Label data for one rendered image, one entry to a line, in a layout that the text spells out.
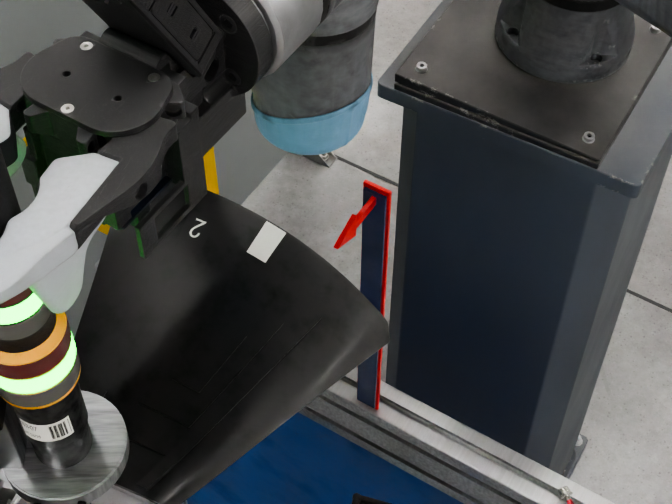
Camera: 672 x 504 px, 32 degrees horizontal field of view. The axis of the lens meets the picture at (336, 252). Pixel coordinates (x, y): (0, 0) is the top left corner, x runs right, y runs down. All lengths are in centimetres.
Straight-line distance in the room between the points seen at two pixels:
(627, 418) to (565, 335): 78
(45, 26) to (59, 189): 119
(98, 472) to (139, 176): 21
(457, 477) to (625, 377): 113
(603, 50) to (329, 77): 62
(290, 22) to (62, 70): 12
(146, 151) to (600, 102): 82
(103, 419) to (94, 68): 22
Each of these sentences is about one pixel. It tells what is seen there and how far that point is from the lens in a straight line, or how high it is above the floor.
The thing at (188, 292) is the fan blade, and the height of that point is 122.
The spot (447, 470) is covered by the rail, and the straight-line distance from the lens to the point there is 120.
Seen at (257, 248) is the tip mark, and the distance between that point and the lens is 85.
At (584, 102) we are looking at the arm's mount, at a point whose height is 102.
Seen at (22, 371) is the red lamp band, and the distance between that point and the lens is 57.
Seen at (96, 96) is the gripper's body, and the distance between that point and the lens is 54.
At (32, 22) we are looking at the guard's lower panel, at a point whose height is 83.
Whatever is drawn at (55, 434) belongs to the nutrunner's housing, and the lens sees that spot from 63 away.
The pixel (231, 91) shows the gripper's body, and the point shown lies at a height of 146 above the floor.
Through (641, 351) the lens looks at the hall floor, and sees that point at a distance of 234.
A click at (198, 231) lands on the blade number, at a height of 123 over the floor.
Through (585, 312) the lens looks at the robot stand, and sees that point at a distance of 146.
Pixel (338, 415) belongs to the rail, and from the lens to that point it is 123.
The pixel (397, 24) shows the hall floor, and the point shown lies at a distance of 290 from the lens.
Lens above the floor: 188
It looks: 52 degrees down
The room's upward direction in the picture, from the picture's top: straight up
